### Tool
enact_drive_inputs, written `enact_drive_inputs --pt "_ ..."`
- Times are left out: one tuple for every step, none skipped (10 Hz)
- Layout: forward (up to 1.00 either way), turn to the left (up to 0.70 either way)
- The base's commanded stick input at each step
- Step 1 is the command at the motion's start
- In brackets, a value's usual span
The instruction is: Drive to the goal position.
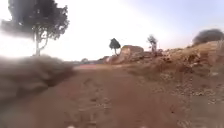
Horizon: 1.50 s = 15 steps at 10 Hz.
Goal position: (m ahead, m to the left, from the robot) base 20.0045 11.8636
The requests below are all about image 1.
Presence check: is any small dark tree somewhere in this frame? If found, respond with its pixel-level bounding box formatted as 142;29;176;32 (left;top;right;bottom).
108;37;122;56

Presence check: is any large tan boulder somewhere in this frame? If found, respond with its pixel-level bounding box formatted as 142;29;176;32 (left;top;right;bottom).
114;44;145;64

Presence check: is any reddish brown dirt track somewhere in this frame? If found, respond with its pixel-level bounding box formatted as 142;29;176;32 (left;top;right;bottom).
0;63;224;128

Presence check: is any thin bare tree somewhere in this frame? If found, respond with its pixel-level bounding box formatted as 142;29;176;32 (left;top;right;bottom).
147;34;159;54

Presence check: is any rocky earth bank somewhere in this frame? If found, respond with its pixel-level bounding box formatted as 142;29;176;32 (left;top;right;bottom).
123;40;224;101

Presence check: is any dry grass mound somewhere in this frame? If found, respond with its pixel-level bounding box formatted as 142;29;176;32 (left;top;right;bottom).
0;54;77;101

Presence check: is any large dark tree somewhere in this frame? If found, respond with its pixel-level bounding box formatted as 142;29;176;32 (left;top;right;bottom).
0;0;70;57

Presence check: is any dark round bush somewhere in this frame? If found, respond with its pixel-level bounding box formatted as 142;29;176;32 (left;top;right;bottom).
192;28;224;46

